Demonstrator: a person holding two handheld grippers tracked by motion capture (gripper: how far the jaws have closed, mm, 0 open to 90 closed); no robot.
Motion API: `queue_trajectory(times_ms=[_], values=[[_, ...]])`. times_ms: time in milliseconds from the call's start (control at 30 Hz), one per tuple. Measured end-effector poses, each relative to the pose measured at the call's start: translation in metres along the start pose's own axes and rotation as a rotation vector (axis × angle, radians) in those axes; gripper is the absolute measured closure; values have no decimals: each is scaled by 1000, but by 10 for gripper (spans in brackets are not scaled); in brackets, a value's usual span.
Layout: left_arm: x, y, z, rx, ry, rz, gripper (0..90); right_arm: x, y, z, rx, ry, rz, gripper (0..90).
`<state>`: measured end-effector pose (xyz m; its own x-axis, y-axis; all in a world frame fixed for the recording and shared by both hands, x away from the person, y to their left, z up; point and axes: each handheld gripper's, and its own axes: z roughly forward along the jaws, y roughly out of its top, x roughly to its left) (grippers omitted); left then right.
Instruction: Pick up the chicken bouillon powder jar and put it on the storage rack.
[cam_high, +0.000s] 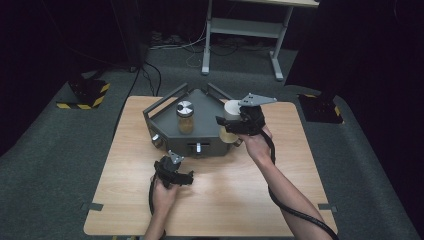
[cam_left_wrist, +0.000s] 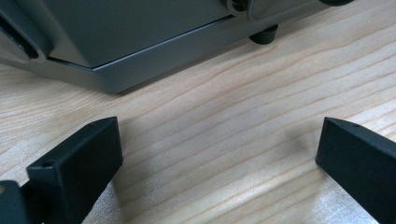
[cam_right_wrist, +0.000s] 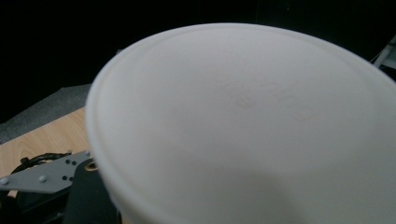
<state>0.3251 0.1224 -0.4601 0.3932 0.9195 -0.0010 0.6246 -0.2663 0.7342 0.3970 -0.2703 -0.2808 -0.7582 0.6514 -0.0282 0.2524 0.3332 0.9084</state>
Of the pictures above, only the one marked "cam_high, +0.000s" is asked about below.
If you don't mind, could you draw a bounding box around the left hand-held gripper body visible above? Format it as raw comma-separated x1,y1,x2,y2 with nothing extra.
153,149,185,188

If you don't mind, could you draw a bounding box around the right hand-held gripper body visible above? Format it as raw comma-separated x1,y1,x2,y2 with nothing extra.
225,92,278,137

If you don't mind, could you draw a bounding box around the white lidded glass jar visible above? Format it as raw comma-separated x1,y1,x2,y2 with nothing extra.
218,99,246,145

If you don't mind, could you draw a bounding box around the grey metal tray box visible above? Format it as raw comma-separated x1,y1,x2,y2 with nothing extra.
142,82,245,159

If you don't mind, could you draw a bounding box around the person's left hand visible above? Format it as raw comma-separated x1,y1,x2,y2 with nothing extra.
151,175,180,218

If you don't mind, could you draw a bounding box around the person's right hand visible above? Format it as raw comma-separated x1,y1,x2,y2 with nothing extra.
237,124,275,165

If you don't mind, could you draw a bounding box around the silver lidded glass jar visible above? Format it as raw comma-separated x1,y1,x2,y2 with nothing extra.
175,100,196,135

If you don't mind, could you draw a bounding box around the black hazard striped stand base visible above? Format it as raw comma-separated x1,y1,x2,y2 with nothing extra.
297,92,345,125
55,73,111,111

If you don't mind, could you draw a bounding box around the grey tape piece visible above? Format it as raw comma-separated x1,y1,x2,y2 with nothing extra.
317,202,339,213
80,201,105,212

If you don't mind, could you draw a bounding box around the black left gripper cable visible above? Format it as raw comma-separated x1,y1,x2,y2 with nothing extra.
147,178,168,240

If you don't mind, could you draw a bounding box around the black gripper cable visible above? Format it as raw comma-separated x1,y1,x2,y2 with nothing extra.
147,178,168,240
260,129,340,240

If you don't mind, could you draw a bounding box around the black floor cable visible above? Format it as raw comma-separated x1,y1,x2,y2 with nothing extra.
142,60,163,98

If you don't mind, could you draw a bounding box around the white floor cable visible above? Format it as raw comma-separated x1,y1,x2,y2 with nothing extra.
149,21,214,69

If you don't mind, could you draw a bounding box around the grey metal table frame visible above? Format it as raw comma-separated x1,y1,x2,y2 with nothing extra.
201,0,321,82

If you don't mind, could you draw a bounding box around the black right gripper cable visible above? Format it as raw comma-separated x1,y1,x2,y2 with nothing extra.
260,129,340,240

